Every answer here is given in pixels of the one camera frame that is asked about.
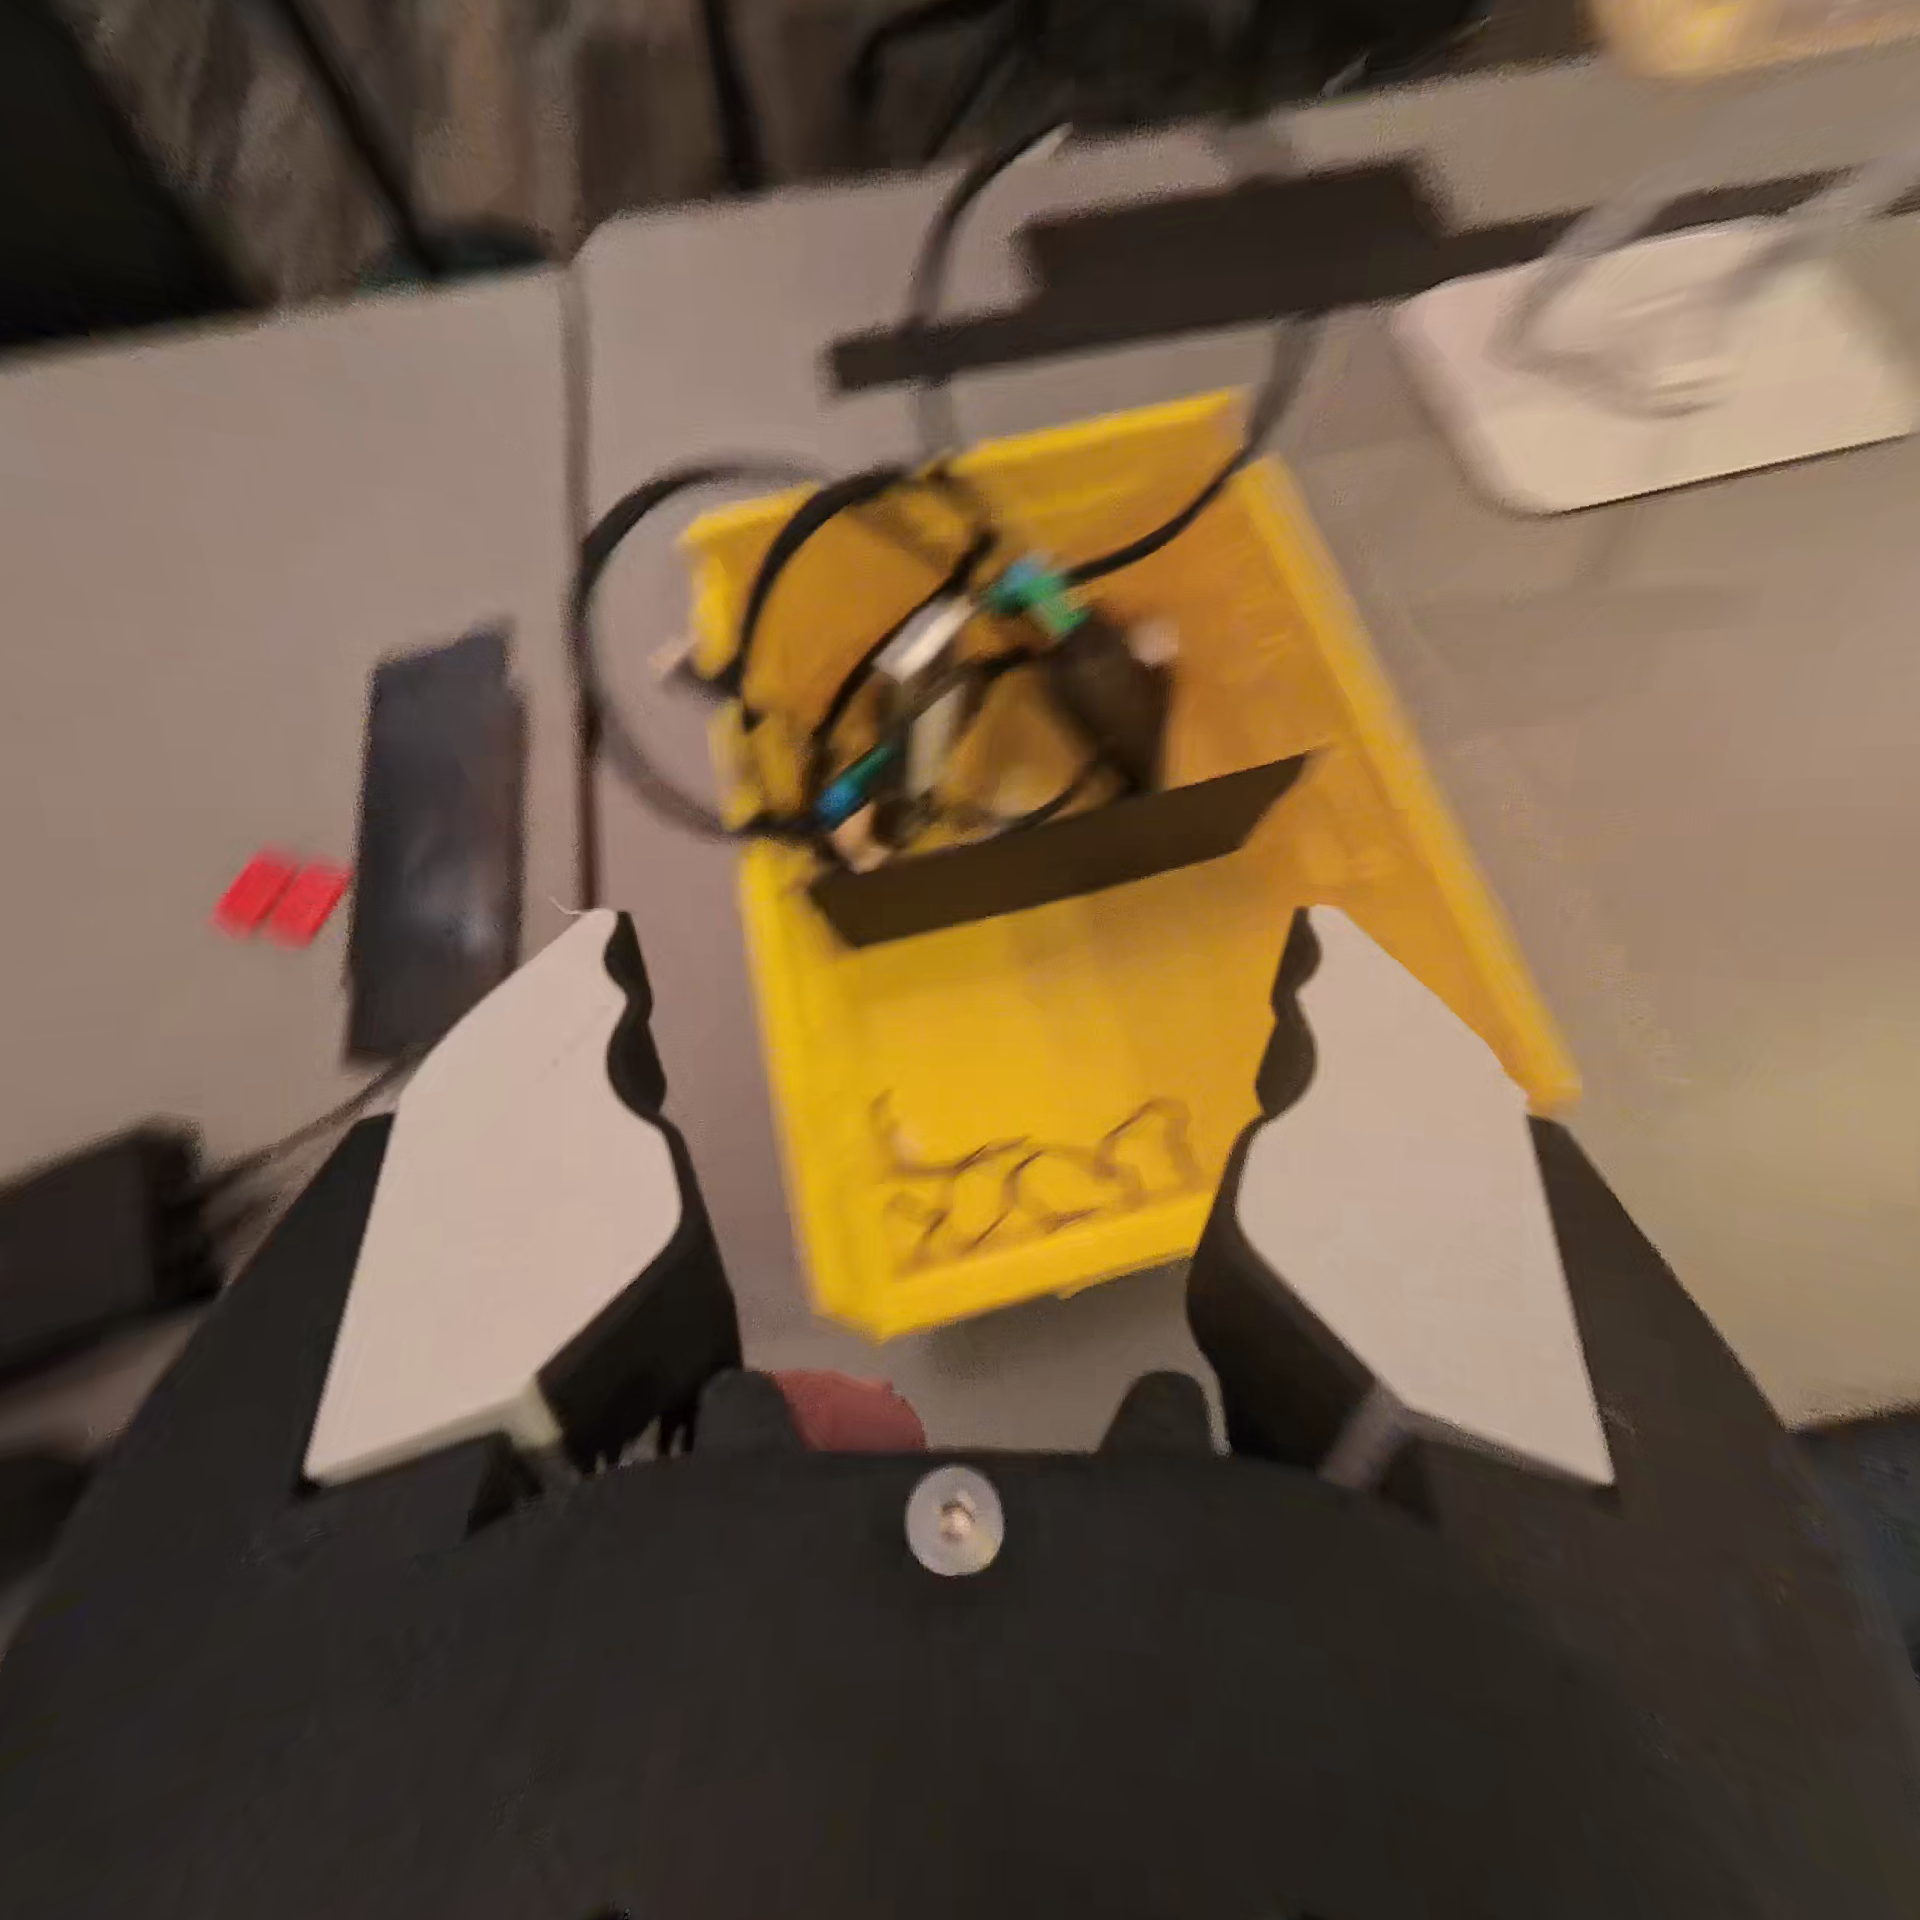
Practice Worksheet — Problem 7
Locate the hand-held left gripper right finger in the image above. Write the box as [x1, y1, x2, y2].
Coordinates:
[1185, 904, 1624, 1488]

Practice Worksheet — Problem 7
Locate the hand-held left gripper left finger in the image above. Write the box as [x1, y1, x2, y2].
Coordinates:
[300, 907, 748, 1485]

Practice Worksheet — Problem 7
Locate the yellow divided storage bin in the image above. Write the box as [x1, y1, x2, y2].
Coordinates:
[678, 386, 1579, 1341]

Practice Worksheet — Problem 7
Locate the black and silver usb hub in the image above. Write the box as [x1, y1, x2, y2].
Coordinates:
[870, 592, 1186, 842]

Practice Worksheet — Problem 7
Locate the black braided hdmi cable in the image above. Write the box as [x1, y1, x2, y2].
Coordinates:
[737, 113, 1330, 879]

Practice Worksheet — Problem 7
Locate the brown bin divider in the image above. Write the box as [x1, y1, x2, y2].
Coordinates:
[807, 756, 1311, 951]

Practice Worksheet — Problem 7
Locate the white wooden laptop stand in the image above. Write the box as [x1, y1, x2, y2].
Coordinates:
[1388, 151, 1920, 518]

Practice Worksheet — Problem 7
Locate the black looped cable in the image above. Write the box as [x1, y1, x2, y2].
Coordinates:
[567, 455, 992, 842]

